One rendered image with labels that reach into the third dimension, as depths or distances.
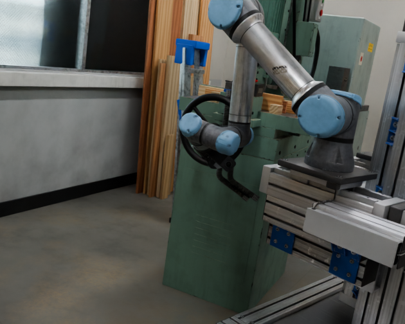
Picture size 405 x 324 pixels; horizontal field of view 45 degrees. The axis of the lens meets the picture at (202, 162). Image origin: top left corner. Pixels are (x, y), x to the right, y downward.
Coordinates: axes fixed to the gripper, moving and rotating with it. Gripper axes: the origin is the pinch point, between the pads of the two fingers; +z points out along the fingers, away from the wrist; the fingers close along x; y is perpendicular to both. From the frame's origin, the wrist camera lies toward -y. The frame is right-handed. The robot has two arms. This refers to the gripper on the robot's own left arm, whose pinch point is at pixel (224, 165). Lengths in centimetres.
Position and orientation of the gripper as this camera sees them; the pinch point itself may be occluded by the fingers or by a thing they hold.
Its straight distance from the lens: 185.2
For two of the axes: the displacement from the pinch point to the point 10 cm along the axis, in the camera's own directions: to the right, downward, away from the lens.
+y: -6.6, -5.8, 4.8
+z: 3.2, 3.6, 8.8
